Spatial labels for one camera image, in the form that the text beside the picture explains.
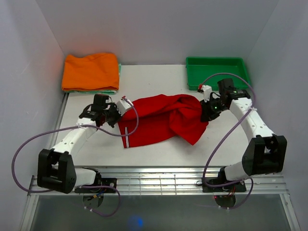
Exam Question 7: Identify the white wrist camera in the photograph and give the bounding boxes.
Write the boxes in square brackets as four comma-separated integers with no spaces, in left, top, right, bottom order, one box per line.
[197,84,212,102]
[116,96,133,116]

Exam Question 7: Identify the green plastic tray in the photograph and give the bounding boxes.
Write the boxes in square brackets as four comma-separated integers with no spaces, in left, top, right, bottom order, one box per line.
[186,57,251,91]

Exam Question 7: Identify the red trousers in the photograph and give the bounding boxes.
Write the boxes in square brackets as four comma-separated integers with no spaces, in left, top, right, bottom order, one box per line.
[118,94,208,148]

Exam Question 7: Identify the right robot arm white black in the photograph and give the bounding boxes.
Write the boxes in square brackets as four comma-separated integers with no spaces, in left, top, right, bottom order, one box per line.
[198,78,287,191]

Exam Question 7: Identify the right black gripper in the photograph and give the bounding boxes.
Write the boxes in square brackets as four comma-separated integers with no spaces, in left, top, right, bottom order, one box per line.
[199,96,227,122]

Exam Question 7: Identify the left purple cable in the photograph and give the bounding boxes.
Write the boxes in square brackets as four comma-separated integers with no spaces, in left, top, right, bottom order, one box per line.
[12,98,140,217]

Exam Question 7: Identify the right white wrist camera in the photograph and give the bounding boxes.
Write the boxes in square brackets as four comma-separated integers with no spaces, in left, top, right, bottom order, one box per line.
[197,84,212,102]

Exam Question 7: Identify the aluminium rail frame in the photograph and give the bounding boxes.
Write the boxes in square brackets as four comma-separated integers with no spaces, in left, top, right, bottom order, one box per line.
[19,93,301,231]

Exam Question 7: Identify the folded light green garment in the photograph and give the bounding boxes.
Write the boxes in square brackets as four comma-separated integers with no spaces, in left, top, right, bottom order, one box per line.
[62,61,120,94]

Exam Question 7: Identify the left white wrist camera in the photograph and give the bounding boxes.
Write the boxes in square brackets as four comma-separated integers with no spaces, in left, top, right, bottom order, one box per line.
[116,96,133,116]

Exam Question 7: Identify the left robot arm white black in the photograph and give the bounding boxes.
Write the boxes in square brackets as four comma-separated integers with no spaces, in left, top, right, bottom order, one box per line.
[37,94,124,193]

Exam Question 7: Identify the folded orange trousers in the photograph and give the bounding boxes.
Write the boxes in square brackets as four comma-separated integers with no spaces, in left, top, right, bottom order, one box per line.
[62,53,120,92]

